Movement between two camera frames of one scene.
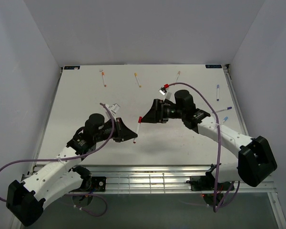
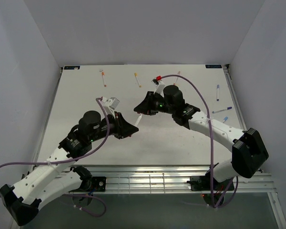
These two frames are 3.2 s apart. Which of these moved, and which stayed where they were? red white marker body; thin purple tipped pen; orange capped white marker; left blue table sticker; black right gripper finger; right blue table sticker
Moved: black right gripper finger; red white marker body
Stayed: right blue table sticker; left blue table sticker; thin purple tipped pen; orange capped white marker
